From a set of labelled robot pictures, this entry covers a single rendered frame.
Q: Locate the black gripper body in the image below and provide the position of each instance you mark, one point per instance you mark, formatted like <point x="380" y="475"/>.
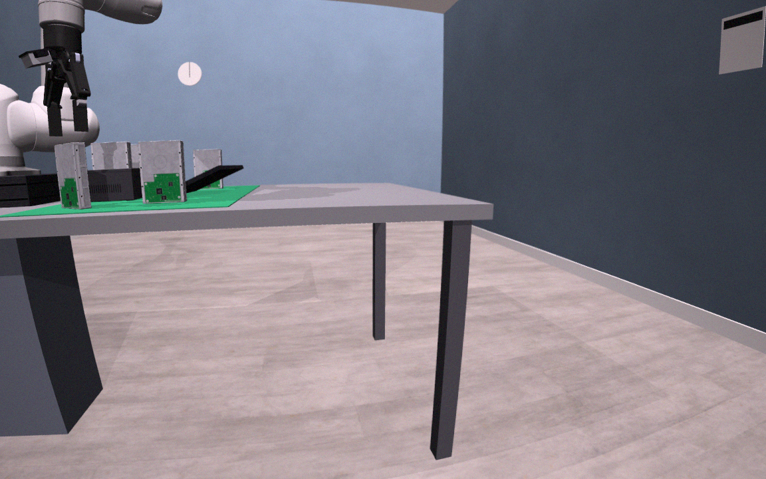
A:
<point x="63" y="39"/>

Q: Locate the green flat mat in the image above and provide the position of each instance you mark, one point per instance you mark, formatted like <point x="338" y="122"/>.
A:
<point x="207" y="199"/>

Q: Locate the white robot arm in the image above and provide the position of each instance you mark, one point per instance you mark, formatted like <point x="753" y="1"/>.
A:
<point x="24" y="126"/>

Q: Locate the black-framed status screen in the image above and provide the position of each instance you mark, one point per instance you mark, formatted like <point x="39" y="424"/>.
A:
<point x="210" y="177"/>

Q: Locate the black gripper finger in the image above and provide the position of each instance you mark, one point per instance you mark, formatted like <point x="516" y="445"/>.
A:
<point x="77" y="81"/>
<point x="52" y="98"/>

